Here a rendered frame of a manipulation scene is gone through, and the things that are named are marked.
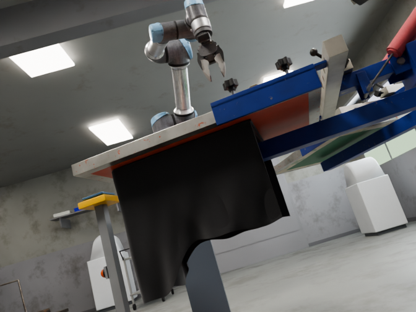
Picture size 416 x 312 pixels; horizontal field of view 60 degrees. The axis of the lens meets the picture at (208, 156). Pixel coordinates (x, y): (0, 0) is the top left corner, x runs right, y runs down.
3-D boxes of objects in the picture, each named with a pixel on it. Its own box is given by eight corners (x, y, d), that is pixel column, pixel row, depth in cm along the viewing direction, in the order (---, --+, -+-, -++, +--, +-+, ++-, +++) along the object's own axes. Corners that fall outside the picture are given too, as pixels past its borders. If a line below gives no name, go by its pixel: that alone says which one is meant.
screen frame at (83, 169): (73, 176, 113) (70, 164, 114) (151, 190, 168) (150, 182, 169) (322, 83, 97) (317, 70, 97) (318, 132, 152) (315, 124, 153)
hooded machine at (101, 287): (140, 298, 822) (124, 231, 860) (132, 303, 752) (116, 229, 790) (105, 309, 819) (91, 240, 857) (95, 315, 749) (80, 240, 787)
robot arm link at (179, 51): (171, 129, 220) (159, 37, 191) (194, 124, 224) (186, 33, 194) (176, 137, 210) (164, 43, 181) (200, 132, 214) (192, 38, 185)
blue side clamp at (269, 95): (216, 125, 102) (209, 103, 103) (221, 129, 106) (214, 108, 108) (322, 86, 95) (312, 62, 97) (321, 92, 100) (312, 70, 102)
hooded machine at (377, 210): (362, 236, 718) (335, 169, 752) (391, 228, 719) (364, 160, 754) (377, 236, 646) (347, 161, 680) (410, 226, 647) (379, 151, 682)
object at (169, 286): (145, 303, 107) (114, 168, 117) (150, 300, 110) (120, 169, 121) (296, 261, 97) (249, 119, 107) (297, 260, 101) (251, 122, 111)
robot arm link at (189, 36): (172, 30, 157) (174, 13, 147) (197, 26, 160) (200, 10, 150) (177, 46, 156) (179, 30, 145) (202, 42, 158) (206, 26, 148)
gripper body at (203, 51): (223, 61, 143) (214, 35, 146) (219, 51, 134) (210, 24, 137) (205, 68, 144) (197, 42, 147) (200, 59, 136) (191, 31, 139)
